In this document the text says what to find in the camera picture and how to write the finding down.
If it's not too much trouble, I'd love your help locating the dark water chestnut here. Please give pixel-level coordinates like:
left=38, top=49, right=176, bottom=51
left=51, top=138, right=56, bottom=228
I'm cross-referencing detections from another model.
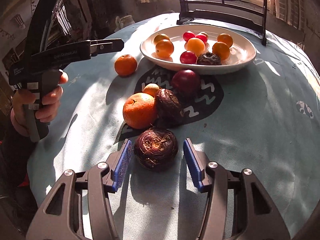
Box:
left=197, top=52, right=221, bottom=66
left=155, top=88, right=184, bottom=128
left=134, top=127, right=178, bottom=171

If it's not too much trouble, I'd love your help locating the yellow-orange fruit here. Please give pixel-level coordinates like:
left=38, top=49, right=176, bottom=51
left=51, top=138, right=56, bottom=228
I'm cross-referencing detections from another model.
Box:
left=153, top=34, right=170, bottom=45

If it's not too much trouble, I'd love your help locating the large orange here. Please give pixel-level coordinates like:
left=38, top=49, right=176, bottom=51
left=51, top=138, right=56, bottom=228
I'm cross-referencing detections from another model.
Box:
left=212, top=42, right=230, bottom=61
left=156, top=39, right=174, bottom=58

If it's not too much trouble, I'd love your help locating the large bumpy mandarin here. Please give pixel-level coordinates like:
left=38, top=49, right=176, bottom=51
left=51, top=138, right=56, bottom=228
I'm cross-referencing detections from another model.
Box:
left=123, top=93, right=158, bottom=129

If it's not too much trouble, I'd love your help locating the dark water chestnut back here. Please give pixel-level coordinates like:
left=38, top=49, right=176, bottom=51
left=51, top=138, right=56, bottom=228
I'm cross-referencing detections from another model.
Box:
left=155, top=88, right=184, bottom=128

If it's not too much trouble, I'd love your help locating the red cherry tomato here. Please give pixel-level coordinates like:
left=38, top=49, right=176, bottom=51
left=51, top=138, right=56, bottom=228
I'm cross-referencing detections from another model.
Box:
left=180, top=50, right=197, bottom=64
left=195, top=34, right=208, bottom=44
left=182, top=31, right=195, bottom=42

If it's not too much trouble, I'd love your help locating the dark red plum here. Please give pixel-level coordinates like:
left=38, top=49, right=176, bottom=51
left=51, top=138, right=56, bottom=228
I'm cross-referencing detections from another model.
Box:
left=171, top=69, right=201, bottom=97

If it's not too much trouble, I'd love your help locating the small yellow orange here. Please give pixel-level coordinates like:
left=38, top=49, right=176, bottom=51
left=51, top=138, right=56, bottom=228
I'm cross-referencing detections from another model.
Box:
left=187, top=38, right=206, bottom=56

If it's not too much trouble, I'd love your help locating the dark water chestnut front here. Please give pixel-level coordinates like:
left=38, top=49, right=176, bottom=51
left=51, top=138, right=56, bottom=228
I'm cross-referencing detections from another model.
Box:
left=197, top=52, right=221, bottom=66

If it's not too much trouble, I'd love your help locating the orange fruit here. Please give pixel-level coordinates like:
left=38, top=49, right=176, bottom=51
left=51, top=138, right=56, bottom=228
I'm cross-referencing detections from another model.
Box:
left=217, top=33, right=233, bottom=48

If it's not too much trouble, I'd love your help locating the small yellow-green kumquat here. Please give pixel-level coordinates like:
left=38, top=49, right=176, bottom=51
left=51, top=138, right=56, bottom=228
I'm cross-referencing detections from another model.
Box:
left=199, top=31, right=208, bottom=37

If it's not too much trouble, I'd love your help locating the person's left hand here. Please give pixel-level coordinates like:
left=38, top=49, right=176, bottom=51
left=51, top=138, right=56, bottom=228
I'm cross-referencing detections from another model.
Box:
left=10, top=71, right=69, bottom=138

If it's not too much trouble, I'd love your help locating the white jug with cloth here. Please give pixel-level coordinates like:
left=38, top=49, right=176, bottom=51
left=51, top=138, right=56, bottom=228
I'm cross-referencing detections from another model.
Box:
left=114, top=15, right=135, bottom=32

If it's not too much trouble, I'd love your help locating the white round plate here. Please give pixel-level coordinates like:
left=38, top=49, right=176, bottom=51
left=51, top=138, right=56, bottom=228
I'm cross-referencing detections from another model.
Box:
left=140, top=24, right=257, bottom=74

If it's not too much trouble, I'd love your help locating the light blue tablecloth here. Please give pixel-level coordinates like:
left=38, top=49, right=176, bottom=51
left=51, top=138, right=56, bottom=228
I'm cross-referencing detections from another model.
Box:
left=28, top=14, right=319, bottom=239

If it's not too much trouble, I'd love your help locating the round painted table screen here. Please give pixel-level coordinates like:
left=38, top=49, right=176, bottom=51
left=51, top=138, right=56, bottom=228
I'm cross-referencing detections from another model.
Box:
left=176, top=0, right=268, bottom=46

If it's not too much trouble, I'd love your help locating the right window curtain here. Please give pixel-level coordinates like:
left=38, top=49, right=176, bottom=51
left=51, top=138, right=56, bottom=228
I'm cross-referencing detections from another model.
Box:
left=268, top=0, right=306, bottom=31

